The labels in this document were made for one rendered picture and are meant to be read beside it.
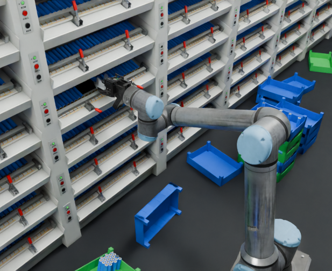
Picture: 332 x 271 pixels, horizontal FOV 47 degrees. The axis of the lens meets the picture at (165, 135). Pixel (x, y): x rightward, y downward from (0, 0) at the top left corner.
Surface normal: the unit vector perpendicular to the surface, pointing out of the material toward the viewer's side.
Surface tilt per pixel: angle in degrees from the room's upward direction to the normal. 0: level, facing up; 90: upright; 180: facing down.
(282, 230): 7
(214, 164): 0
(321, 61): 0
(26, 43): 90
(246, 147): 81
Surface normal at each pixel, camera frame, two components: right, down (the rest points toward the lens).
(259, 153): -0.68, 0.30
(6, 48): 0.29, -0.59
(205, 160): 0.00, -0.79
